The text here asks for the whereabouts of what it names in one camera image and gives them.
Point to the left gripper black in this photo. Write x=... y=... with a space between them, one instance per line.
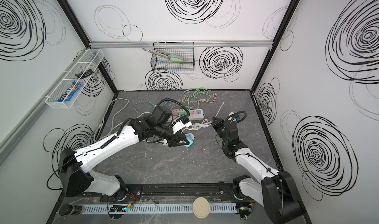
x=177 y=137

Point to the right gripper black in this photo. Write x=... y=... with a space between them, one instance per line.
x=217 y=125

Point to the small green charger plug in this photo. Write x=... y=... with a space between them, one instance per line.
x=182 y=112

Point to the white multicolour power strip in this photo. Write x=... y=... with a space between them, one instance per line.
x=196 y=114

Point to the white blue power strip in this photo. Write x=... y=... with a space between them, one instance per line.
x=156 y=140

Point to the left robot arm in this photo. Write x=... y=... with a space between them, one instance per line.
x=75 y=168

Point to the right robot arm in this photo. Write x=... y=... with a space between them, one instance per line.
x=274 y=190

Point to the beige round lid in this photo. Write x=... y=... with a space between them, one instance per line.
x=201 y=208

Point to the green kitchen tongs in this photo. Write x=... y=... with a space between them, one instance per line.
x=171 y=57

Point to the black remote control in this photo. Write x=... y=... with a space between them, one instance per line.
x=84 y=74

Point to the blue candy packet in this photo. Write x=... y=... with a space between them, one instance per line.
x=70 y=92

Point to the dark glass jar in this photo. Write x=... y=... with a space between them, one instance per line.
x=71 y=210

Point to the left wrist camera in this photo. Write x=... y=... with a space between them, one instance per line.
x=180 y=125

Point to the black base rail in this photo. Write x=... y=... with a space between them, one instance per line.
x=134 y=192

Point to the white slotted cable duct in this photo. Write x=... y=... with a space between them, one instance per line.
x=100 y=209

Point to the black wire wall basket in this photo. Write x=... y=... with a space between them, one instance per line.
x=185 y=49

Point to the white wire wall shelf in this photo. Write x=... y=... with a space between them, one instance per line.
x=87 y=59

